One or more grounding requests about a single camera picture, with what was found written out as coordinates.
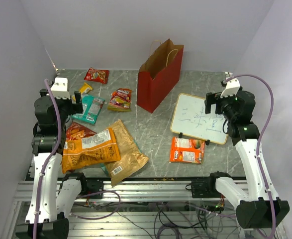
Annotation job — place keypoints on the orange Kettle chips bag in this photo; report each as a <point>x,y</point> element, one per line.
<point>99,148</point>

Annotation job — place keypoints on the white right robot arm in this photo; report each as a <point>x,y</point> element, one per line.
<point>260,207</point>

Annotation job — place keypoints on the red chips bag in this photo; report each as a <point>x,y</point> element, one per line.
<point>78,131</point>

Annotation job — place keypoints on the yellow snack bar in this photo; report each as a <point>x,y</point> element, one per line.
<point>85,88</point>

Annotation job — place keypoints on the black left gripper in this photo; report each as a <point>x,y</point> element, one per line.
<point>73,108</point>

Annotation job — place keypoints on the tan paper chips bag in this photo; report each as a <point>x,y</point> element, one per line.
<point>131,158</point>

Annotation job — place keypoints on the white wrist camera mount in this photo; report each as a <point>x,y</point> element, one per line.
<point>231,88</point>
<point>60,88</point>

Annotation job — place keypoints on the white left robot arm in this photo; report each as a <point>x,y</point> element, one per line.
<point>50,206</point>

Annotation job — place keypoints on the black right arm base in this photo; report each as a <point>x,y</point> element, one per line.
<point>202,188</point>

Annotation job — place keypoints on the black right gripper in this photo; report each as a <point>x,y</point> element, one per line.
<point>214,98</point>

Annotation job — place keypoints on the red brown paper bag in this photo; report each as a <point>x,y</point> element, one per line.
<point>159,74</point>

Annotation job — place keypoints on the blue white round tin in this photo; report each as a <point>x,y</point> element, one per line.
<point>68,122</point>

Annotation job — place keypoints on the aluminium frame rails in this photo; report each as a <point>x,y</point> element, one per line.
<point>116,227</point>

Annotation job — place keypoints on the teal snack packet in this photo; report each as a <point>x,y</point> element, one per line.
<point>91,109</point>

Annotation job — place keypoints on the colourful fruit candy bag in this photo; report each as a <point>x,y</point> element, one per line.
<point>120,100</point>

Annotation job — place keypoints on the orange snack packet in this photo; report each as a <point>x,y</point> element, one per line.
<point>185,150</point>

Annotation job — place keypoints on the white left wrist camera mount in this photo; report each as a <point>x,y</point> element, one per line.
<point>60,88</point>

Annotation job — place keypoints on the small red snack packet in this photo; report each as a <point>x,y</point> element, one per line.
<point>97,75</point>

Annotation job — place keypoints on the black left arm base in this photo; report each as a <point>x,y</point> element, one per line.
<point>94,186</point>

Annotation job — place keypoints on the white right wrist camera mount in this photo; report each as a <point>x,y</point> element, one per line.
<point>231,88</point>

